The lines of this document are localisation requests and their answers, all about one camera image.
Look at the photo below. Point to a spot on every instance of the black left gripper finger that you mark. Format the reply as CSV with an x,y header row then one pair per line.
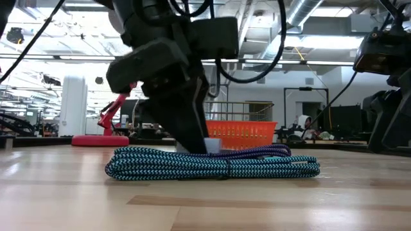
x,y
201,102
173,115

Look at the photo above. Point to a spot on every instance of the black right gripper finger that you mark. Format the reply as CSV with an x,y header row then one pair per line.
x,y
382,109
401,122

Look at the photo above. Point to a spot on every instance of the pale plastic charger block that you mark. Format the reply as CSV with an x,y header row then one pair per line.
x,y
213,145

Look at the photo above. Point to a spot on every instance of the black computer monitor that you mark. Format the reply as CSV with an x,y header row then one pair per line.
x,y
128,110
346,118

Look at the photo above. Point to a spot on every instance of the orange plastic basket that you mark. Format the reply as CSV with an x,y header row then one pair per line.
x,y
241,123

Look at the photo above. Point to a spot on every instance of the person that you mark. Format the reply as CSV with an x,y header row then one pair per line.
x,y
303,121

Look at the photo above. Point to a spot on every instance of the white pillar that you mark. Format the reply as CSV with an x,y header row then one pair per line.
x,y
72,106

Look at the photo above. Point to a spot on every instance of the black ceiling spotlight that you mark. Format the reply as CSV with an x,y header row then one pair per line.
x,y
15,35

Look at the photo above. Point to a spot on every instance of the round black wall speaker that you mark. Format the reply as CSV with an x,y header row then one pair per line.
x,y
99,80

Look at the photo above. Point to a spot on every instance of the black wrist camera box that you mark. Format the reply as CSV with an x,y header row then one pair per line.
x,y
215,38

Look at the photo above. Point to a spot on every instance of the black metal stand frame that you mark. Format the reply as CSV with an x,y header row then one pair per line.
x,y
305,88

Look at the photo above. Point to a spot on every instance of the silver ventilation duct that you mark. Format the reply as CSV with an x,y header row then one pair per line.
x,y
303,13

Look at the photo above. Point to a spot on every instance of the black aluminium rig frame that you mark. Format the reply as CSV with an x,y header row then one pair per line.
x,y
38,141

